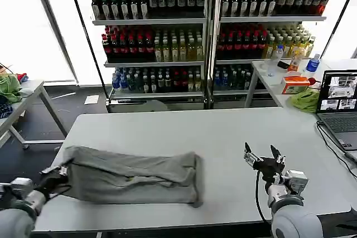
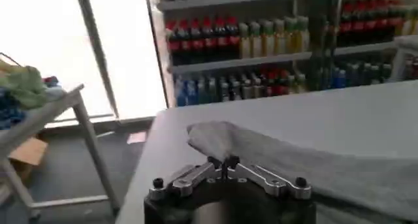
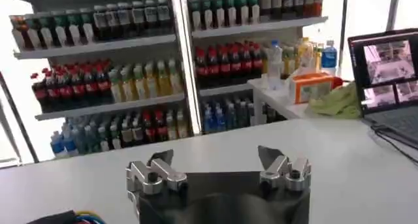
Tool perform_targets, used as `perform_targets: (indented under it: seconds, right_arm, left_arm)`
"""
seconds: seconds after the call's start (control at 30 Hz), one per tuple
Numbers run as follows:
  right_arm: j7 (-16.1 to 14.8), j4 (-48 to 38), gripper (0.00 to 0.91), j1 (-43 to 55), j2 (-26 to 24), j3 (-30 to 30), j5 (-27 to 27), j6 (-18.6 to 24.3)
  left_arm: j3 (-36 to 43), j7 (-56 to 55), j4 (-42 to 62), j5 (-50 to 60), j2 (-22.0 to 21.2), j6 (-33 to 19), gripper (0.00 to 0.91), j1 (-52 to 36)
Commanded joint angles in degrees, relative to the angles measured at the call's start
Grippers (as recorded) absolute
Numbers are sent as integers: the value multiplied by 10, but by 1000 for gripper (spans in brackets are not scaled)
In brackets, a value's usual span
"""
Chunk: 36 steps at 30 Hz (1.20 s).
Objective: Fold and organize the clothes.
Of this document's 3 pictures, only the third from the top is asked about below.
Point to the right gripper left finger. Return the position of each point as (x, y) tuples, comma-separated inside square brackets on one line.
[(153, 176)]

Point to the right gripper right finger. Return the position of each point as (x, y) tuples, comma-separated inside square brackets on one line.
[(285, 174)]

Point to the white side table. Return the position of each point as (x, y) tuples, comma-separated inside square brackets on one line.
[(277, 99)]

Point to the green cloth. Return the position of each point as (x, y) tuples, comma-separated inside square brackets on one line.
[(339, 102)]

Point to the orange and white box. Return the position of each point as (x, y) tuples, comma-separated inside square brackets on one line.
[(310, 88)]

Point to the shelf with drink bottles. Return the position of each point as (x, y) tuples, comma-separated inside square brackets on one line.
[(107, 81), (228, 62)]

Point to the small red object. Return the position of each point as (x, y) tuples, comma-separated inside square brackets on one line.
[(338, 82)]

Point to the clear water bottle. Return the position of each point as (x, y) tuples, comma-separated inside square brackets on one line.
[(276, 65)]

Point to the blue label water bottle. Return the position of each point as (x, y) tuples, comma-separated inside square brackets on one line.
[(329, 57)]

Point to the grey laptop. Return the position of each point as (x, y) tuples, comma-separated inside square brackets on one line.
[(388, 68)]

